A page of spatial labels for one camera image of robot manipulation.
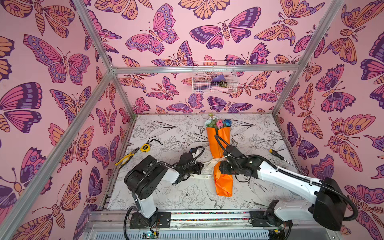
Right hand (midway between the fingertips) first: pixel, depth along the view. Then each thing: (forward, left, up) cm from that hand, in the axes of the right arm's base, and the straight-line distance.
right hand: (221, 166), depth 81 cm
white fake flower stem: (+36, +3, -5) cm, 37 cm away
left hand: (+5, +8, -9) cm, 13 cm away
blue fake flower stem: (+35, -8, -4) cm, 36 cm away
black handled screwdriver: (+11, -40, -10) cm, 42 cm away
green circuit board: (-30, +37, -13) cm, 49 cm away
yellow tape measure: (+17, +48, -8) cm, 51 cm away
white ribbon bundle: (+2, +7, -9) cm, 11 cm away
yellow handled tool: (+9, +59, -9) cm, 60 cm away
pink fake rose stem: (+34, -2, -4) cm, 34 cm away
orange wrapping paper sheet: (-6, -1, -8) cm, 10 cm away
